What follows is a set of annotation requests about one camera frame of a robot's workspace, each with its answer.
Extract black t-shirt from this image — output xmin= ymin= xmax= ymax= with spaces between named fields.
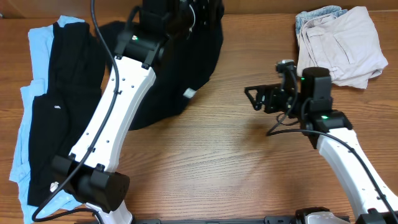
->
xmin=98 ymin=12 xmax=224 ymax=131

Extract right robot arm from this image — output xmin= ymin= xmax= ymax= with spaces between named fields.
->
xmin=244 ymin=60 xmax=397 ymax=223

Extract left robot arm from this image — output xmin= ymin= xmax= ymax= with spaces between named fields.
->
xmin=52 ymin=0 xmax=224 ymax=223

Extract beige folded shorts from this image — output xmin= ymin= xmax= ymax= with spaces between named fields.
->
xmin=297 ymin=6 xmax=388 ymax=89

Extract folded denim garment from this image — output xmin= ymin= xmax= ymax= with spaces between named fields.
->
xmin=295 ymin=5 xmax=348 ymax=38

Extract light blue shirt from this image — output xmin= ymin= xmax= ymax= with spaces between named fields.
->
xmin=9 ymin=15 xmax=85 ymax=224

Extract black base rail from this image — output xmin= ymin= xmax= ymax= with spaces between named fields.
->
xmin=130 ymin=207 xmax=351 ymax=224

